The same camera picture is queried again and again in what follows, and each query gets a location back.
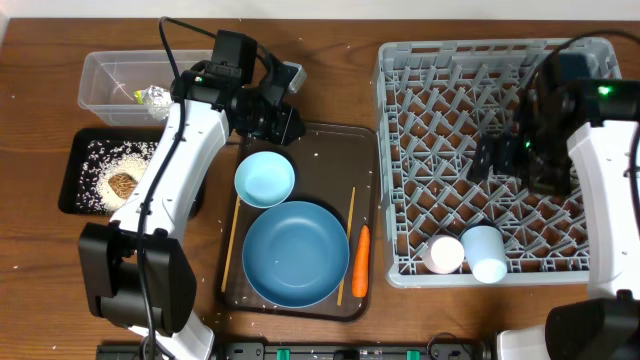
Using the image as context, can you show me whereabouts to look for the light blue bowl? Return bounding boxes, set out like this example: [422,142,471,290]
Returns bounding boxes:
[234,151,295,209]

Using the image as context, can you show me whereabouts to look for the light blue cup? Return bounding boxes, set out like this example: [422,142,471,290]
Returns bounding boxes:
[460,224,507,284]

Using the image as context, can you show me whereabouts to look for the pink cup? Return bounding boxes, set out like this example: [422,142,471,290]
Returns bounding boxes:
[421,235,465,274]

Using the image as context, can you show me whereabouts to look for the dark blue plate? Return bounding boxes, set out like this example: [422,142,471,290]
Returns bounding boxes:
[242,201,350,308]

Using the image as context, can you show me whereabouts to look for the brown food scrap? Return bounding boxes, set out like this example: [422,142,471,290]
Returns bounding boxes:
[108,173,137,200]

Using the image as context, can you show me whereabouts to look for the pile of white rice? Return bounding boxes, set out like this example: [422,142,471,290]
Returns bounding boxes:
[73,140,157,215]

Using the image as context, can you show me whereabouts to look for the orange carrot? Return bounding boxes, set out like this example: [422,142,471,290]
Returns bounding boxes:
[352,225,371,298]

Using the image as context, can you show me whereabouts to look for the yellow green snack wrapper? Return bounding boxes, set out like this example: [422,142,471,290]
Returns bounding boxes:
[134,85,173,121]

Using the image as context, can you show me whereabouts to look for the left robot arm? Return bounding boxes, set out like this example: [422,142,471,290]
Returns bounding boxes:
[79,63,306,359]

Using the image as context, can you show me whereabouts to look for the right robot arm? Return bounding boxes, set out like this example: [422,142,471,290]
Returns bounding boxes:
[467,51,639,359]

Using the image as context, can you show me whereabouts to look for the grey dishwasher rack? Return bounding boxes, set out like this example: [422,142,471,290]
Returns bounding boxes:
[373,37,625,288]

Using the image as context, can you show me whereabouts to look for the brown serving tray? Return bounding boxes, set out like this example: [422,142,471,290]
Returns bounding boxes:
[217,123,378,322]

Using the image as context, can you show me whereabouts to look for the left wooden chopstick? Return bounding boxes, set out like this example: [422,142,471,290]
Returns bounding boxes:
[220,195,241,293]

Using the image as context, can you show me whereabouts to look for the wooden chopstick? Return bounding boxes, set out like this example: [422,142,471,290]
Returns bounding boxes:
[336,186,357,307]
[220,195,241,293]

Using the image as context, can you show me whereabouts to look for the right wooden chopstick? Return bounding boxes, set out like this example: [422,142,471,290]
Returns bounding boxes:
[336,186,357,307]

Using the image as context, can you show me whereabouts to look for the clear plastic bin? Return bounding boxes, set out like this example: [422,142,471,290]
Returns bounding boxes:
[77,49,216,127]

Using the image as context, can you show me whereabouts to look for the black tray bin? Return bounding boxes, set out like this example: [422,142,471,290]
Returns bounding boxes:
[58,127,162,216]

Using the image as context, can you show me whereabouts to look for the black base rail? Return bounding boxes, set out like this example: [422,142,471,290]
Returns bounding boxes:
[96,341,496,360]

